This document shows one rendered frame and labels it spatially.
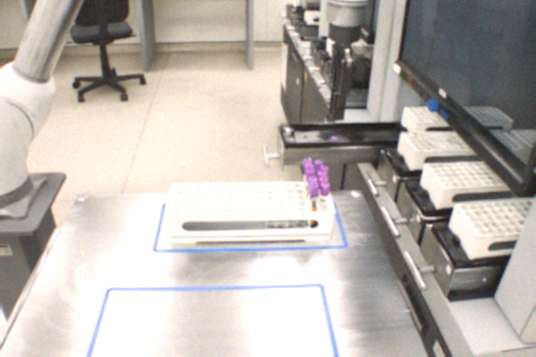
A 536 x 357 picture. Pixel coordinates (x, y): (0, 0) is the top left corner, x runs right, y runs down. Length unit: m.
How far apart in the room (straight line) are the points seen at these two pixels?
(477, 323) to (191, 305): 0.49
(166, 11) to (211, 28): 0.48
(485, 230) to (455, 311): 0.16
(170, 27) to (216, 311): 4.15
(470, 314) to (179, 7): 4.16
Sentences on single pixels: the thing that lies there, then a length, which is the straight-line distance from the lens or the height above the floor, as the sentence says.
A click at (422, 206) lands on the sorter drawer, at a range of 0.96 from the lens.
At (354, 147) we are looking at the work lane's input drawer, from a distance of 1.16.
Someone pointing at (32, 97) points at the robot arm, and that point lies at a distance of 1.26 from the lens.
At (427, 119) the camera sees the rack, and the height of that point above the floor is 0.86.
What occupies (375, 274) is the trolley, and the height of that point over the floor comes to 0.82.
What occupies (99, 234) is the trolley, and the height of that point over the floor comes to 0.82.
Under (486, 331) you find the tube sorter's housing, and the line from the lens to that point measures 0.87.
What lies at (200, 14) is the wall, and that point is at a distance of 4.65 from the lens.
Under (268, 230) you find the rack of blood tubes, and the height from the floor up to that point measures 0.84.
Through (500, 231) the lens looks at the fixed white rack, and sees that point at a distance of 0.89.
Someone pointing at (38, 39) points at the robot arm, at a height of 1.07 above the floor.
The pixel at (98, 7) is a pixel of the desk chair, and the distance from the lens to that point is 3.42.
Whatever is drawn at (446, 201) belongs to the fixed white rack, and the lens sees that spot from 0.97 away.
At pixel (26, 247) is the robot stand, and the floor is 0.61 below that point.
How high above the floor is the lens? 1.35
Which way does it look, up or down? 30 degrees down
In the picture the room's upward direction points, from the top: 2 degrees clockwise
